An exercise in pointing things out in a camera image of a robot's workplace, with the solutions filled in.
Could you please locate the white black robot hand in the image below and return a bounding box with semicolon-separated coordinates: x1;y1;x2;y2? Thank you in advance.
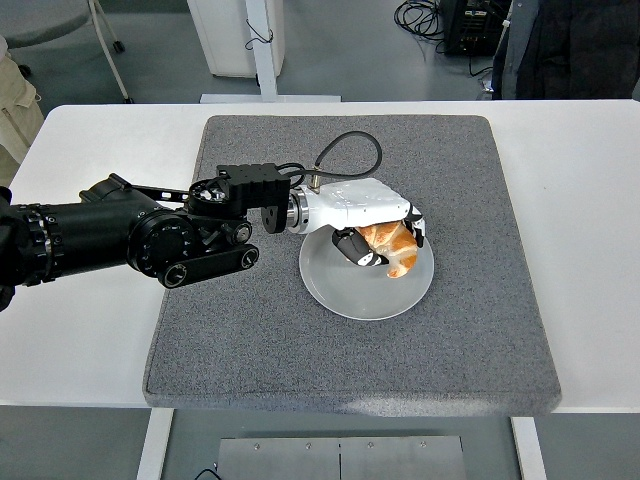
299;177;428;269

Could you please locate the golden croissant bread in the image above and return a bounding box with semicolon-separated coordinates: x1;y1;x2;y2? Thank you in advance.
358;221;419;280

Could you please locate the pale grey round plate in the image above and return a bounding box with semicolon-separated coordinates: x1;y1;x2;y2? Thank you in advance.
298;225;435;322

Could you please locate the grey metal plate with screws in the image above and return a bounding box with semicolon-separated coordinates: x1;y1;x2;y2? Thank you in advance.
217;435;467;480

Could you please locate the grey felt mat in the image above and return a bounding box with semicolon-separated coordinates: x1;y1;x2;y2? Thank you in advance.
142;114;563;418

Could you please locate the white cabinet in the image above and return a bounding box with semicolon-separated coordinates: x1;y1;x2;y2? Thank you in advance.
187;0;286;79

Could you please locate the black equipment box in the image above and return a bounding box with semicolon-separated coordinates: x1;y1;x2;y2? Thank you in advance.
438;0;512;58

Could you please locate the person in dark clothing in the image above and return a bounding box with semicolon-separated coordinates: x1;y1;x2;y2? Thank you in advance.
491;0;640;101

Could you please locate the white table leg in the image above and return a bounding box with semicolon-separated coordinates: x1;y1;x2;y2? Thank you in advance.
510;416;547;480
135;408;175;480

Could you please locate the person in beige clothing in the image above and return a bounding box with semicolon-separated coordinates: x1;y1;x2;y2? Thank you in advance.
0;34;46;187

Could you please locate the grey office chair on castors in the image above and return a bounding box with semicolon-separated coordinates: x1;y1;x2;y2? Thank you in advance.
0;0;137;105

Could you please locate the white post with flat base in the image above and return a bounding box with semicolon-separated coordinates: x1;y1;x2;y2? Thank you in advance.
200;0;342;104

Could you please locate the thin black hanging cable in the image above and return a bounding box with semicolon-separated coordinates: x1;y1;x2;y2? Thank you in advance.
244;17;275;51

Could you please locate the black floor cable bundle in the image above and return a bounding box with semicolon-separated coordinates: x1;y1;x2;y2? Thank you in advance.
393;0;447;55

